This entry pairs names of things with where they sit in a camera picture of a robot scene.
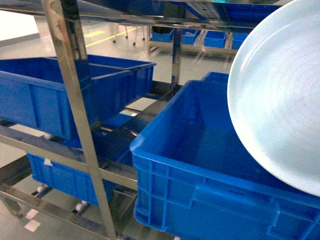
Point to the stainless steel shelf rack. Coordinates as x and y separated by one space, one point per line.
98 152

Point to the blue crate top shelf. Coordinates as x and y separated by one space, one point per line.
211 10

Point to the light blue round tray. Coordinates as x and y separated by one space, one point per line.
273 94

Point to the blue crate lower shelf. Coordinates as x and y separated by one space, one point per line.
69 180

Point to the distant blue bin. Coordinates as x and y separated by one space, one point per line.
189 36
216 39
238 39
165 37

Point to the blue crate left front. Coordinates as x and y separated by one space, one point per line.
33 94

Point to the blue crate shelf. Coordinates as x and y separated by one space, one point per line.
211 10
69 180

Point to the distant low steel rack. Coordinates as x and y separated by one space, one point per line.
198 46

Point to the blue crate left rear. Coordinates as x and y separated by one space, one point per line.
130 80

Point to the large blue crate right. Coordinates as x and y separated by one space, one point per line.
196 181

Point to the blue crate behind right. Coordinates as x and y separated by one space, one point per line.
216 77

